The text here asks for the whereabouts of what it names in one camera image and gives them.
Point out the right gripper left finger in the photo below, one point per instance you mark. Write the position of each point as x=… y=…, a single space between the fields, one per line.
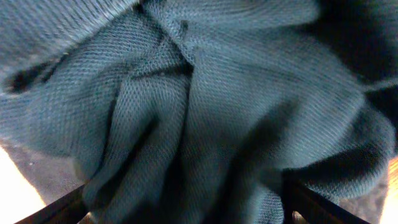
x=69 y=209

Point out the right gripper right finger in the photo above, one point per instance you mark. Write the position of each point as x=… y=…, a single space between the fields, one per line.
x=314 y=194

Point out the blue polo shirt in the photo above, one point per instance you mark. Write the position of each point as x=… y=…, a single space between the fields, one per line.
x=198 y=111

